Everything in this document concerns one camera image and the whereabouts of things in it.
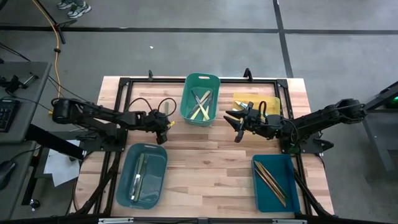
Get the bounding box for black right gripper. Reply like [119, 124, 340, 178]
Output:
[223, 101, 282, 144]

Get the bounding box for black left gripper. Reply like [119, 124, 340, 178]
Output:
[144, 109, 172, 146]

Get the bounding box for cream handled cutlery piece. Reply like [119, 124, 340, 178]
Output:
[189, 90, 211, 121]
[190, 91, 206, 113]
[198, 103, 210, 123]
[205, 91, 215, 121]

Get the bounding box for yellow translucent plastic tray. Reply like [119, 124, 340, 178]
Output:
[232, 91, 282, 121]

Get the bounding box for large teal plastic bin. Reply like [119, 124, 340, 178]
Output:
[116, 142, 169, 210]

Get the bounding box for green plastic bin with slot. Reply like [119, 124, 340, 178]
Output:
[179, 72, 221, 128]

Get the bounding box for blue rectangular plastic bin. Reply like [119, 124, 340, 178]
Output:
[251, 154, 302, 214]

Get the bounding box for white paper sheets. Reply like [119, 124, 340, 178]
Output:
[43, 139, 82, 187]

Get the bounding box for black support beam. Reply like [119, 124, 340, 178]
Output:
[24, 124, 85, 161]

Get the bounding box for grey desk top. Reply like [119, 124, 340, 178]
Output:
[0, 141, 38, 220]
[0, 61, 52, 144]

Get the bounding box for grey side table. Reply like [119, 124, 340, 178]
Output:
[341, 80, 398, 181]

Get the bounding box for black tripod stand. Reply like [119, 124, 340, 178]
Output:
[32, 0, 78, 45]

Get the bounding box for person's shoe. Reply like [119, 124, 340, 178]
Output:
[57, 0, 76, 10]
[67, 1, 93, 19]

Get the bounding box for black computer keyboard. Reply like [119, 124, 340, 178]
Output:
[0, 99, 20, 134]

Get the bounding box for black tool on desk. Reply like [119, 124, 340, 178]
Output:
[0, 72, 40, 94]

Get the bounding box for black computer mouse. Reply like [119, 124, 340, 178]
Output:
[0, 160, 16, 191]

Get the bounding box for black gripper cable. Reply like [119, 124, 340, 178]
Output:
[257, 100, 269, 118]
[126, 96, 177, 118]

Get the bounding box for black aluminium rig frame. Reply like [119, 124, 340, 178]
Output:
[70, 76, 335, 218]

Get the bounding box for silver metal bracket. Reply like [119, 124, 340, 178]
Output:
[272, 218, 308, 224]
[98, 217, 134, 224]

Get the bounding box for orange extension cable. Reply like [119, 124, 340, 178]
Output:
[30, 0, 62, 116]

